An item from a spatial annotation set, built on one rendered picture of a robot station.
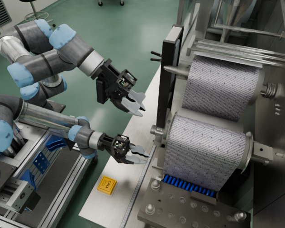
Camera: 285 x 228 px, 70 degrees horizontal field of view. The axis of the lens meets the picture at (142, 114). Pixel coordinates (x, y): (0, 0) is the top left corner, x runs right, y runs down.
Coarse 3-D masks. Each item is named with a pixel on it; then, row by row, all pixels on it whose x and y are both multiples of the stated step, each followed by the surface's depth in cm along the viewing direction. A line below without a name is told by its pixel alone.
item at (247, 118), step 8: (248, 112) 109; (240, 120) 122; (248, 120) 105; (248, 128) 100; (248, 184) 79; (240, 192) 86; (248, 192) 78; (240, 200) 84; (248, 200) 82; (240, 208) 89
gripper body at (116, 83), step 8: (104, 64) 59; (96, 72) 61; (104, 72) 61; (112, 72) 60; (128, 72) 64; (104, 80) 64; (112, 80) 62; (120, 80) 62; (128, 80) 63; (136, 80) 66; (104, 88) 67; (112, 88) 62; (120, 88) 63; (128, 88) 64; (112, 96) 65; (120, 96) 65
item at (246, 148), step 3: (171, 120) 71; (168, 129) 70; (246, 138) 67; (246, 141) 66; (249, 141) 66; (246, 144) 65; (249, 144) 65; (246, 147) 64; (246, 150) 64; (243, 153) 64; (246, 153) 64; (243, 156) 64; (246, 156) 64; (243, 159) 64; (240, 162) 65; (243, 162) 65; (240, 165) 66; (237, 168) 68
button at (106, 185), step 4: (104, 176) 98; (104, 180) 97; (108, 180) 97; (112, 180) 97; (116, 180) 97; (100, 184) 95; (104, 184) 95; (108, 184) 95; (112, 184) 95; (100, 188) 94; (104, 188) 94; (108, 188) 94; (112, 188) 94; (104, 192) 94; (108, 192) 93
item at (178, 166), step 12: (168, 156) 77; (180, 156) 74; (168, 168) 83; (180, 168) 80; (192, 168) 77; (204, 168) 74; (216, 168) 71; (192, 180) 83; (204, 180) 80; (216, 180) 77; (216, 192) 83
